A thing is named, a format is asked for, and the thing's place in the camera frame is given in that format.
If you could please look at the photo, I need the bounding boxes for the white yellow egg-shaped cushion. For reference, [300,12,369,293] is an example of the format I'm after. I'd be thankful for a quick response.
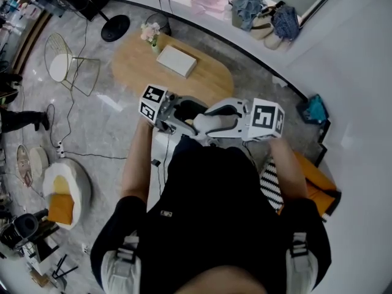
[42,162,82,226]

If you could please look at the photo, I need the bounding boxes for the beige canvas tote bag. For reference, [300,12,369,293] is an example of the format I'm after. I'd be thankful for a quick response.
[250,6,276,41]

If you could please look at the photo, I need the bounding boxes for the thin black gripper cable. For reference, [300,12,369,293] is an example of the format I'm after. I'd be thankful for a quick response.
[151,132,173,203]

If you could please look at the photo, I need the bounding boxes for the gold wire chair white seat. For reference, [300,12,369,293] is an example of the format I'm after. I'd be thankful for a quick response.
[44,32,101,97]

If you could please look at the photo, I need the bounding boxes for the black white striped blanket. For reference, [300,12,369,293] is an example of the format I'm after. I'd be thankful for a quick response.
[259,159,285,213]

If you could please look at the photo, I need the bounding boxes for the grey round floor pouf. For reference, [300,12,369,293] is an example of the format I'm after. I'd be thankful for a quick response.
[42,158,92,231]

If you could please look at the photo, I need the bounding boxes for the black wire waste basket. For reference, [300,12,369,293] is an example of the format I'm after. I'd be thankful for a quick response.
[145,12,172,37]

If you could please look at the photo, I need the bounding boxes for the large white flat box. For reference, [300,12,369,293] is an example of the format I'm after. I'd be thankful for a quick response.
[156,44,198,79]

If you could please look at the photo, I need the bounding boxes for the orange floor sofa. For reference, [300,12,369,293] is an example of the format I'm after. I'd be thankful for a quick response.
[260,150,342,223]

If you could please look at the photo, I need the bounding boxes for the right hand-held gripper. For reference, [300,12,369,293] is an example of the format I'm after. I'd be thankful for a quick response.
[204,97,285,142]

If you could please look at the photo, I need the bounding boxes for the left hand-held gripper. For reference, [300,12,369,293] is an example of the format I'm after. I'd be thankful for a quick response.
[138,85,210,138]

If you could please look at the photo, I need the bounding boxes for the black rounded device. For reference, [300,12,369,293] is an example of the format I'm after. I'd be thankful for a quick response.
[12,213,40,241]

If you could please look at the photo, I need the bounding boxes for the round beige stool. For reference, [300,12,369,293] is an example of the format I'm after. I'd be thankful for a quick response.
[29,146,50,180]

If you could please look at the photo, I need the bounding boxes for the person's left forearm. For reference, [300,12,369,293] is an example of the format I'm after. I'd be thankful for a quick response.
[121,119,156,206]

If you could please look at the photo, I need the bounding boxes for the round wooden side table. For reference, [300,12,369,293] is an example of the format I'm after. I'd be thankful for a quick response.
[15,144,34,188]

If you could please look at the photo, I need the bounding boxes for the black power cable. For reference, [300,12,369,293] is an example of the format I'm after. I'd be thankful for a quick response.
[45,20,89,153]
[64,151,128,160]

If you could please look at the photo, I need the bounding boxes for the orange square cushion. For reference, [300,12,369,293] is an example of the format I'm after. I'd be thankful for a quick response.
[48,194,75,225]

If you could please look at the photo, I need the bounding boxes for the black standing fan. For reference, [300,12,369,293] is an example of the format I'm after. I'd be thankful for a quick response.
[82,0,129,42]

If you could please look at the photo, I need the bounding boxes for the grey shoulder strap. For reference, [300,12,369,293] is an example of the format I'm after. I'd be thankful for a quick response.
[284,233,318,294]
[100,234,141,294]

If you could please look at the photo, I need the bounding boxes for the person's right forearm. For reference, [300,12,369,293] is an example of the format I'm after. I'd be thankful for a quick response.
[268,138,309,203]

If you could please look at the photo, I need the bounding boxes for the pink flowers in green vase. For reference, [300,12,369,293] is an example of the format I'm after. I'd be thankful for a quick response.
[140,21,162,55]

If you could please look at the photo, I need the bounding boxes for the oval wooden coffee table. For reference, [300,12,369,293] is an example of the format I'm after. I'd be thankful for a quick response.
[111,31,235,107]

